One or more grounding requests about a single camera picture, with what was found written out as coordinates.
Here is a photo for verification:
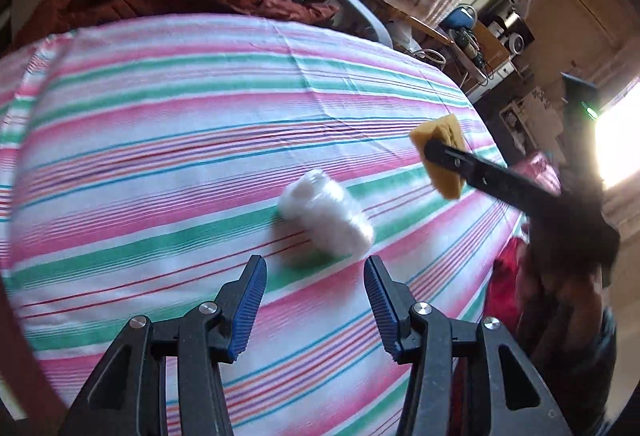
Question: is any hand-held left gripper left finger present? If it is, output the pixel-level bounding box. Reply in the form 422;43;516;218
57;255;268;436

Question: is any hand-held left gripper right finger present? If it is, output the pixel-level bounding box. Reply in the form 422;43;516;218
363;256;573;436

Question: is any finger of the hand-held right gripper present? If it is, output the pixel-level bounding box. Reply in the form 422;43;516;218
425;138;541;217

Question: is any yellow sponge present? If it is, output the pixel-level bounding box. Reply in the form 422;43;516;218
410;114;468;201

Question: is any person's right forearm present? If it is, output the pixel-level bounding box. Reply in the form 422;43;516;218
530;308;621;436

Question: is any person's right hand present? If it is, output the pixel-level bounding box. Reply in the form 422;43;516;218
517;258;608;358

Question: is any white shelf unit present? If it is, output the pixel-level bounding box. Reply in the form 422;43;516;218
500;86;551;151

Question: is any red blanket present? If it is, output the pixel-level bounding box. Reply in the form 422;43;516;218
482;236;528;332

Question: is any wooden cabinet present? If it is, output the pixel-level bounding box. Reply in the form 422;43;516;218
462;20;518;89

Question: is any black speaker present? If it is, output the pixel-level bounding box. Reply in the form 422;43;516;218
482;0;536;56

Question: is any blue round object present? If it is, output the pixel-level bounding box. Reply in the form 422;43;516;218
442;3;478;31

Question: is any striped tablecloth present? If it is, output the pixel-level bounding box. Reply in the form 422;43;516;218
0;13;536;436

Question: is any wooden side table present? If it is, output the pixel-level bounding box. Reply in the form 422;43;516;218
325;0;456;46

